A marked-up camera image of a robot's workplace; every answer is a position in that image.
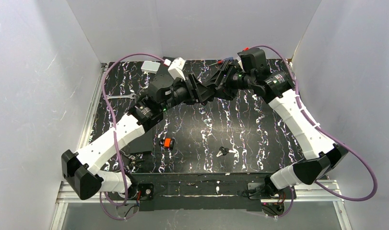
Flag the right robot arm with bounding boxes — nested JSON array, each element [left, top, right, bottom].
[[204, 47, 348, 196]]

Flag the key bunch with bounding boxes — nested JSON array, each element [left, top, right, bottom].
[[216, 147, 236, 158]]

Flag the blue red screwdriver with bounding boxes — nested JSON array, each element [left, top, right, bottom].
[[210, 57, 233, 66]]

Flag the white box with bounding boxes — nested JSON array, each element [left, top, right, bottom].
[[141, 61, 160, 74]]

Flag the silver open-end wrench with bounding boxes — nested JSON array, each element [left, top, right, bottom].
[[103, 93, 136, 100]]

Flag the orange and black padlock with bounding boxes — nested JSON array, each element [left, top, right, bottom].
[[159, 138, 176, 150]]

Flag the black box at front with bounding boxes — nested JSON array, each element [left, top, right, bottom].
[[128, 133, 153, 154]]

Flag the black pliers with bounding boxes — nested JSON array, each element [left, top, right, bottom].
[[121, 152, 145, 173]]

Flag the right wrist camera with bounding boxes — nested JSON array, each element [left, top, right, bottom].
[[238, 47, 267, 72]]

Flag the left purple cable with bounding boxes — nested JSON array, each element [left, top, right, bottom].
[[99, 53, 169, 221]]

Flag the purple cable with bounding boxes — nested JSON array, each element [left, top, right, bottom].
[[245, 45, 378, 219], [99, 53, 169, 221]]

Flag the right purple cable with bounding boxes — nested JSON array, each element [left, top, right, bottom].
[[245, 45, 378, 219]]

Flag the aluminium frame rail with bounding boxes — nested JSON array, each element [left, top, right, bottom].
[[49, 63, 352, 230]]

